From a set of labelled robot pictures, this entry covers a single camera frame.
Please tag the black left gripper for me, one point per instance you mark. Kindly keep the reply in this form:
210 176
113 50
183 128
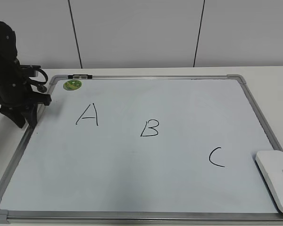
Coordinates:
21 95

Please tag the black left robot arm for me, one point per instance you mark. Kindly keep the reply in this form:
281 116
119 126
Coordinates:
8 50

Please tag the white board eraser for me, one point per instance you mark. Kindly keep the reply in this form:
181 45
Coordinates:
270 164

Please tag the green round magnet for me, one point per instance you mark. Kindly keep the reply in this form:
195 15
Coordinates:
72 85

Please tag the black grey marker clip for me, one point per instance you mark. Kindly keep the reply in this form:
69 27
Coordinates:
80 76

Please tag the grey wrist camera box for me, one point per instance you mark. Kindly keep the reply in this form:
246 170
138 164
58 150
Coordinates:
30 70

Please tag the white board with grey frame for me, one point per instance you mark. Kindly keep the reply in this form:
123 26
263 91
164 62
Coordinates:
143 148

